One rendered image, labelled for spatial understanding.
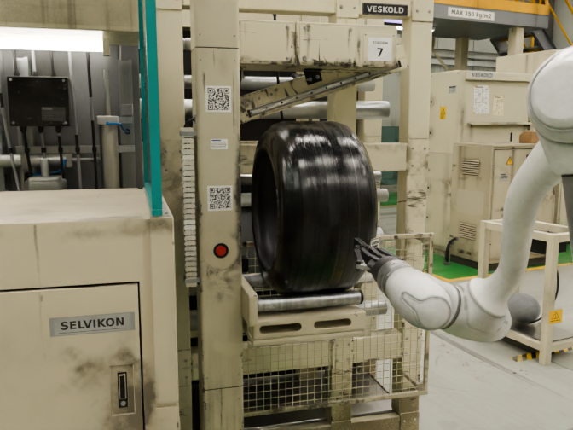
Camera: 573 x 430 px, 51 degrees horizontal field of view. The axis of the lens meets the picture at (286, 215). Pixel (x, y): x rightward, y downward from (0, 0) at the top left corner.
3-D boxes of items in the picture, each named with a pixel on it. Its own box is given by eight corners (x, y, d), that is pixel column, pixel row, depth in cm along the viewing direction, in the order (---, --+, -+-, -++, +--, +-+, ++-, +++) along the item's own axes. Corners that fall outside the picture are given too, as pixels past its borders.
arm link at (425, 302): (373, 299, 133) (421, 316, 138) (404, 332, 119) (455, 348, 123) (394, 257, 132) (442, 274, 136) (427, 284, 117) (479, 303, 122)
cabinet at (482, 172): (487, 273, 583) (493, 144, 564) (447, 261, 635) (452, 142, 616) (553, 264, 621) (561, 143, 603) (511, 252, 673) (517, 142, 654)
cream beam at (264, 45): (229, 64, 198) (228, 18, 196) (218, 70, 222) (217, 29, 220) (397, 68, 213) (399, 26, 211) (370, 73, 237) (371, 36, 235)
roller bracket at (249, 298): (248, 328, 174) (248, 295, 172) (227, 291, 212) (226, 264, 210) (259, 327, 175) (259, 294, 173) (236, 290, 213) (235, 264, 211)
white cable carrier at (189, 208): (185, 287, 180) (181, 127, 173) (184, 282, 185) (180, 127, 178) (200, 286, 181) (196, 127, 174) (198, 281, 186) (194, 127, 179)
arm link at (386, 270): (386, 267, 132) (375, 258, 137) (383, 305, 135) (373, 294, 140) (423, 264, 134) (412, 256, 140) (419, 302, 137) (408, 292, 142)
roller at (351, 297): (254, 302, 177) (251, 294, 181) (253, 315, 178) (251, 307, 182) (364, 293, 185) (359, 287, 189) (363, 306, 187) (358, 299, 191)
